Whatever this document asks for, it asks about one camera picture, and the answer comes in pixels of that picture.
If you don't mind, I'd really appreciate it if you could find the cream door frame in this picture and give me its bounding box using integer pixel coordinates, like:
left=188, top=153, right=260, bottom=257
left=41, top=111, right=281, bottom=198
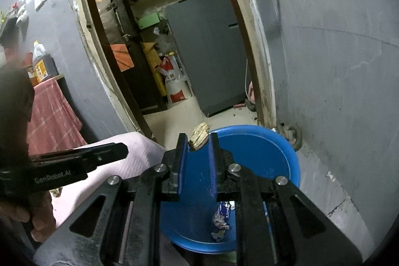
left=66, top=0, right=279, bottom=142

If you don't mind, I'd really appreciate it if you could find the yellow bag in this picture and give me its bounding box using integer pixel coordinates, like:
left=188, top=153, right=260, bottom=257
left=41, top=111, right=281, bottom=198
left=140, top=41, right=166, bottom=96

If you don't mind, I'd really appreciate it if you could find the dark brown door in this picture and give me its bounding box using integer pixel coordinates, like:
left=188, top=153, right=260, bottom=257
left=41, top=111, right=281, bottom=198
left=87, top=0, right=168, bottom=114

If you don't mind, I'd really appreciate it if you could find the grey refrigerator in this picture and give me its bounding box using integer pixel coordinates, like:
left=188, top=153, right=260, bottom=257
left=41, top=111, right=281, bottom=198
left=165, top=0, right=257, bottom=117

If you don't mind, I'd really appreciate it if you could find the pink floral table cover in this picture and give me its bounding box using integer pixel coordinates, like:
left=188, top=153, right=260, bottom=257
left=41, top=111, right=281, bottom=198
left=51, top=132, right=191, bottom=266

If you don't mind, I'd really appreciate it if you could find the tan wrapper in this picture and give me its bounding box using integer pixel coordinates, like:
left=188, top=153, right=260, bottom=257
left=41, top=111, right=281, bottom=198
left=188, top=123, right=210, bottom=152

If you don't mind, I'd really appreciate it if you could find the pink checked cloth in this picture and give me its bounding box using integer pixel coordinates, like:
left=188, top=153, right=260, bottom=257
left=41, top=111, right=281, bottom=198
left=26, top=77, right=88, bottom=157

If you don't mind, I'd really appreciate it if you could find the person's left hand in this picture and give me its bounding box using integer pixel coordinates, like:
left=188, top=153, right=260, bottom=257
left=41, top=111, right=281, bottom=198
left=0, top=191, right=56, bottom=242

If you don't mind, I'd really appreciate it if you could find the small brown sauce bottle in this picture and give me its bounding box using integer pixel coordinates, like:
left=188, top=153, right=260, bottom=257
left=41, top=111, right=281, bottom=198
left=26, top=52, right=36, bottom=87

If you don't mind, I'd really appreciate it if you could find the clear plastic bag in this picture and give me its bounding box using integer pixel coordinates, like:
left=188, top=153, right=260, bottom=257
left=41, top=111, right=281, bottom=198
left=154, top=27, right=176, bottom=55

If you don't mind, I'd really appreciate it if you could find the cooking oil bottle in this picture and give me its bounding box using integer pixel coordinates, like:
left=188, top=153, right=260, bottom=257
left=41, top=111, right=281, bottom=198
left=32, top=40, right=59, bottom=82

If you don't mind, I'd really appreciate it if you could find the green box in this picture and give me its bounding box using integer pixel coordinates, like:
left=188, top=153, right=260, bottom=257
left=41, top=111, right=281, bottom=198
left=137, top=12, right=161, bottom=31

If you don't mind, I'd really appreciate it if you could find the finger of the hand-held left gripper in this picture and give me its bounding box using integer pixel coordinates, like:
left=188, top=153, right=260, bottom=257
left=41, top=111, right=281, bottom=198
left=30, top=143, right=129, bottom=172

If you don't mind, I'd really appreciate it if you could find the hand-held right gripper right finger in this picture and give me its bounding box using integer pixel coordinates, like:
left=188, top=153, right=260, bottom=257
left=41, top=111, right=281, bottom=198
left=209, top=133, right=364, bottom=266

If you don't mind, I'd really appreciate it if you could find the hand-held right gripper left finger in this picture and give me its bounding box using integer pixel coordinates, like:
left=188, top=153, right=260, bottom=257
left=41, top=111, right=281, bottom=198
left=56, top=133, right=188, bottom=266

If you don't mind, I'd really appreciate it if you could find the orange paper sheet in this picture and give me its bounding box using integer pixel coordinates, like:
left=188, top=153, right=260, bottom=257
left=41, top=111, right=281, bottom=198
left=110, top=44, right=135, bottom=72

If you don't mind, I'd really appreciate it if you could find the pink plastic item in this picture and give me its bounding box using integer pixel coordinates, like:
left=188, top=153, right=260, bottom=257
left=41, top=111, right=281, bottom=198
left=247, top=82, right=257, bottom=111

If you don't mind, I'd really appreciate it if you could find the long blue snack wrapper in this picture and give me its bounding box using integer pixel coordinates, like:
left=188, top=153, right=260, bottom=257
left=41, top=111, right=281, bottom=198
left=210, top=200, right=232, bottom=242

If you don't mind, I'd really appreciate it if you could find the white red sack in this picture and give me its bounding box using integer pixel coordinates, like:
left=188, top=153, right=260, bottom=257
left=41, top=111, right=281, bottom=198
left=158, top=54, right=193, bottom=104

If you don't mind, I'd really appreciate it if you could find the blue plastic basin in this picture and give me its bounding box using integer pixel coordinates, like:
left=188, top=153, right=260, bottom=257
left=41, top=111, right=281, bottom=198
left=160, top=125, right=301, bottom=255

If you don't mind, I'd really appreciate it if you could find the white power cable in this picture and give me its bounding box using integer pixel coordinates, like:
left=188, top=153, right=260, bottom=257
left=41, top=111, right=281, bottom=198
left=244, top=60, right=250, bottom=100

